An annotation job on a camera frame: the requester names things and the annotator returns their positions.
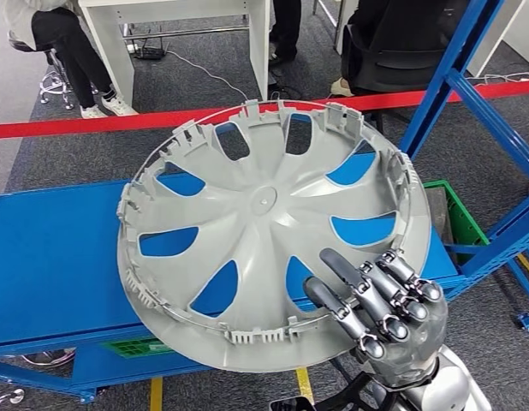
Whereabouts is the chrome star-base stool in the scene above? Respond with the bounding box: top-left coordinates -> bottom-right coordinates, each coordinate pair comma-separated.
0,388 -> 25,407

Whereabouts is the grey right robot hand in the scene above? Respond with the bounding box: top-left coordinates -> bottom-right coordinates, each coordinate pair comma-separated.
303,247 -> 449,392

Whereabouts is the black office chair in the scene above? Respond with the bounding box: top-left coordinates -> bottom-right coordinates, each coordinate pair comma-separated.
341,0 -> 470,134

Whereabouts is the black stool chrome base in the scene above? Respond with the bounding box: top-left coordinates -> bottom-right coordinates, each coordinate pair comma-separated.
7,31 -> 98,111

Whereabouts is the person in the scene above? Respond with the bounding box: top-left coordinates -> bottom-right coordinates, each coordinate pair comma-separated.
330,0 -> 392,98
1,0 -> 139,120
268,0 -> 303,66

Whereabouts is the black router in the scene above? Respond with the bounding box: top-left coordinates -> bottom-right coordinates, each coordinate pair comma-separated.
133,39 -> 167,62

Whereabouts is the grey plastic sheet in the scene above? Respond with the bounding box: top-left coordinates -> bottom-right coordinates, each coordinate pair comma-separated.
426,186 -> 455,251

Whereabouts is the black cable bundle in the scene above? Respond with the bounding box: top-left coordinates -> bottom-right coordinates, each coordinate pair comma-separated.
268,68 -> 304,102

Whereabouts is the grey plastic wheel hubcap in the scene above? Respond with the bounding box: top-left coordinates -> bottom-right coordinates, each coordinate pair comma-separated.
115,98 -> 433,374

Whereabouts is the green plastic crate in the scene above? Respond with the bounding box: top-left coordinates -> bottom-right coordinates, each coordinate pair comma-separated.
424,179 -> 490,265
101,337 -> 173,360

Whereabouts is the red barrier tape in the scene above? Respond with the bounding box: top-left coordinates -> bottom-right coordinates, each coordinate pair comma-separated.
0,79 -> 529,141

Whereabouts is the white partition panel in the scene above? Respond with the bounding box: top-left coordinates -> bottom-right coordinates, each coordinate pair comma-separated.
467,0 -> 529,78

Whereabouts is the white desk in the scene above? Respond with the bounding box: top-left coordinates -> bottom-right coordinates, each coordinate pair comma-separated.
78,0 -> 271,108

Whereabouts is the chrome ring stool base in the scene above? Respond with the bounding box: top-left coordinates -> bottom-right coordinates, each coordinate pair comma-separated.
21,348 -> 77,367

